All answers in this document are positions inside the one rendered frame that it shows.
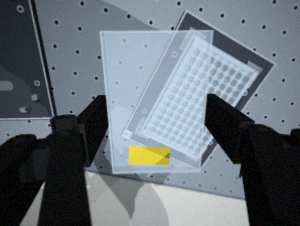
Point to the pale blue multi-well plate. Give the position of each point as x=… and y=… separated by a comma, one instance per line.
x=223, y=83

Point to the dark grey rectangular frame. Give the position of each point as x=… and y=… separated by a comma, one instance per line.
x=236, y=49
x=25, y=85

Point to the clear plastic lid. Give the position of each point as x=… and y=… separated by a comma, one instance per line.
x=156, y=85

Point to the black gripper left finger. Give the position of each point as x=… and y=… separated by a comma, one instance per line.
x=65, y=198

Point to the grey perforated plate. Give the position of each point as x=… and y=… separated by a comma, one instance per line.
x=70, y=32

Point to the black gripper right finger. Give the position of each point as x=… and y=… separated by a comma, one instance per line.
x=271, y=179

